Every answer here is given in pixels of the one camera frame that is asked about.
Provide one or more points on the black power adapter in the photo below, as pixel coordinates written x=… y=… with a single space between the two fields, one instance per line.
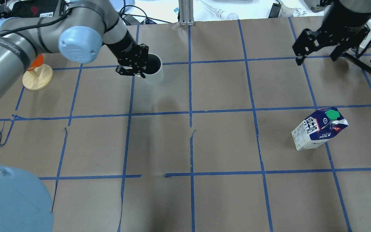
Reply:
x=275 y=10

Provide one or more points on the cream lavender cup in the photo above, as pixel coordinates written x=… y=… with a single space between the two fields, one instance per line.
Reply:
x=287 y=11

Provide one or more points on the wooden mug tree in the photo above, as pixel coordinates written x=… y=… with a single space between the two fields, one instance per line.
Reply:
x=38 y=78

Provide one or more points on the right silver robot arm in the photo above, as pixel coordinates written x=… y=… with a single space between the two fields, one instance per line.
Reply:
x=354 y=5

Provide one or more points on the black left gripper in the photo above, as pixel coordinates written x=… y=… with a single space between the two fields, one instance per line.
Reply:
x=121 y=44

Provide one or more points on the aluminium frame post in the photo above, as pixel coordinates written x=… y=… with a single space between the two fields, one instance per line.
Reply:
x=186 y=12

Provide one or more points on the black computer box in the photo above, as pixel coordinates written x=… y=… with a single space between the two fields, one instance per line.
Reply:
x=37 y=8

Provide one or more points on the light bulb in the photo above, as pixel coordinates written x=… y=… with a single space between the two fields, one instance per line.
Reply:
x=225 y=15

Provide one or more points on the orange mug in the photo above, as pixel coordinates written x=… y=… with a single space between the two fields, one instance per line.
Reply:
x=36 y=63

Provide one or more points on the Pascual milk carton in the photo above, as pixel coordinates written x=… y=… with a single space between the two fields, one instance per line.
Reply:
x=318 y=128

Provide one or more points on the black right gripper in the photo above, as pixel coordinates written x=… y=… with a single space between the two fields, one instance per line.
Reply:
x=342 y=23

